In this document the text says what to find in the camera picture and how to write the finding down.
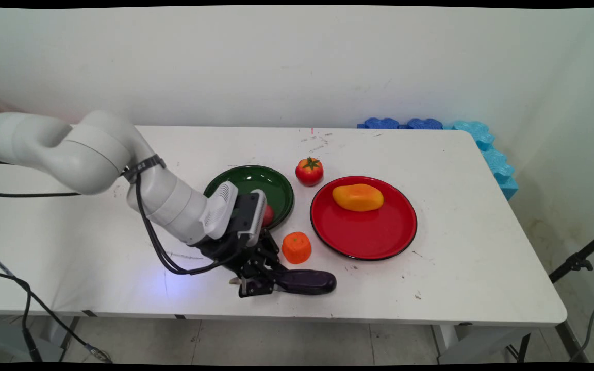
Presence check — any dark purple toy eggplant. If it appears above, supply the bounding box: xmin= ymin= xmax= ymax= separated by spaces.
xmin=229 ymin=269 xmax=337 ymax=296

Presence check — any black velcro cable strap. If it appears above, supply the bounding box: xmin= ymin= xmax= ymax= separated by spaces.
xmin=122 ymin=154 xmax=167 ymax=184

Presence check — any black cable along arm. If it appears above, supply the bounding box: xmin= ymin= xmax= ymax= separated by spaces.
xmin=122 ymin=164 xmax=250 ymax=276

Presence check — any black tripod stand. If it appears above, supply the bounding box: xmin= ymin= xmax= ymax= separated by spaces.
xmin=549 ymin=226 xmax=594 ymax=362

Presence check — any black silver wrist camera box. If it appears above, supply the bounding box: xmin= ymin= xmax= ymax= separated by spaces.
xmin=234 ymin=189 xmax=268 ymax=248

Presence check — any green round plate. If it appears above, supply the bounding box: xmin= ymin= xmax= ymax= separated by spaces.
xmin=203 ymin=165 xmax=295 ymax=231

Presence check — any red round plate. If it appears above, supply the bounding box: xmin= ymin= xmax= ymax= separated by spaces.
xmin=310 ymin=176 xmax=418 ymax=261

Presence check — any red toy tomato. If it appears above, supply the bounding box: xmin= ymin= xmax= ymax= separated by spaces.
xmin=295 ymin=157 xmax=324 ymax=187

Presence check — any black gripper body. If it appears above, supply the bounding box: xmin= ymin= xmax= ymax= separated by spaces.
xmin=194 ymin=231 xmax=283 ymax=281

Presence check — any orange toy carrot piece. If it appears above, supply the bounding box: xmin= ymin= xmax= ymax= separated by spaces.
xmin=282 ymin=231 xmax=312 ymax=264

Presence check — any light blue foam mat piece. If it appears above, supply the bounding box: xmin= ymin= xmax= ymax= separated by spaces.
xmin=481 ymin=148 xmax=519 ymax=201
xmin=442 ymin=121 xmax=496 ymax=151

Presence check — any black cable behind arm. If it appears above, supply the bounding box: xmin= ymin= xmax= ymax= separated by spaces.
xmin=0 ymin=189 xmax=82 ymax=199

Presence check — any white slanted table leg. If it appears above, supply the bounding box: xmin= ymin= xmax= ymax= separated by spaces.
xmin=433 ymin=324 xmax=531 ymax=364

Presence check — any black cable hanging off table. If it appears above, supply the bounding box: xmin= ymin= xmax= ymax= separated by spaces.
xmin=0 ymin=246 xmax=113 ymax=363

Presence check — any yellow orange toy mango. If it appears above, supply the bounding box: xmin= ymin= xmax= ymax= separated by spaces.
xmin=332 ymin=183 xmax=385 ymax=212

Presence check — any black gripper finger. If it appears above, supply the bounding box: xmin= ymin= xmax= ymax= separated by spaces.
xmin=261 ymin=242 xmax=283 ymax=276
xmin=238 ymin=276 xmax=276 ymax=299

